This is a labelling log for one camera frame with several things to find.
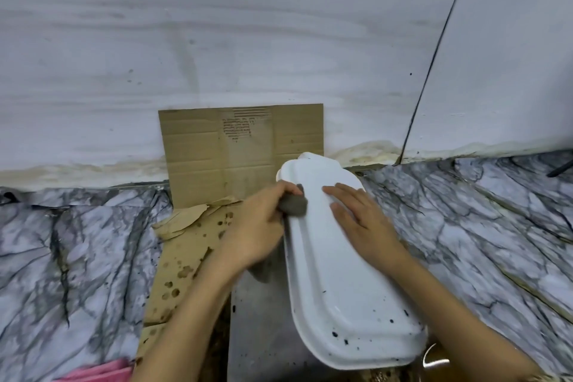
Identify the person's right forearm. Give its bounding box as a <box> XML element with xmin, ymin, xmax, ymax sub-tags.
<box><xmin>378</xmin><ymin>244</ymin><xmax>552</xmax><ymax>382</ymax></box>

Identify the black handle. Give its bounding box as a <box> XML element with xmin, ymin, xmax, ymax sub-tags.
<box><xmin>546</xmin><ymin>161</ymin><xmax>573</xmax><ymax>179</ymax></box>

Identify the grey metal sheet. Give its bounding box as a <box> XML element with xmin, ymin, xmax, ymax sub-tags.
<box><xmin>227</xmin><ymin>269</ymin><xmax>334</xmax><ymax>382</ymax></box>

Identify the person's left forearm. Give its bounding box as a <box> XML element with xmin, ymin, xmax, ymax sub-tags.
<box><xmin>132</xmin><ymin>249</ymin><xmax>251</xmax><ymax>382</ymax></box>

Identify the brown cardboard sheet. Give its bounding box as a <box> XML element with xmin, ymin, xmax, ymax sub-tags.
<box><xmin>158</xmin><ymin>104</ymin><xmax>324</xmax><ymax>209</ymax></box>

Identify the person's left hand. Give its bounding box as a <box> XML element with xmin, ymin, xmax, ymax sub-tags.
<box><xmin>216</xmin><ymin>182</ymin><xmax>306</xmax><ymax>278</ymax></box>

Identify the grey cleaning cloth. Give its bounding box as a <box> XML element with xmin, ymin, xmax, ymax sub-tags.
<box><xmin>249</xmin><ymin>184</ymin><xmax>309</xmax><ymax>285</ymax></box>

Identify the pink cloth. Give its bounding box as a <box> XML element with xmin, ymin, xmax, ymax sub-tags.
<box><xmin>50</xmin><ymin>358</ymin><xmax>136</xmax><ymax>382</ymax></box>

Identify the shiny metal object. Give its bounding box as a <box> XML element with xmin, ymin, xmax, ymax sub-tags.
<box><xmin>422</xmin><ymin>341</ymin><xmax>451</xmax><ymax>372</ymax></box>

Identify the white enamel tray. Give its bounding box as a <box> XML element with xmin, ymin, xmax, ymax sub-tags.
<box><xmin>275</xmin><ymin>152</ymin><xmax>429</xmax><ymax>371</ymax></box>

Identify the person's right hand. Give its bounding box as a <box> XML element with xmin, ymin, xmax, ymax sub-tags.
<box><xmin>322</xmin><ymin>182</ymin><xmax>406</xmax><ymax>273</ymax></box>

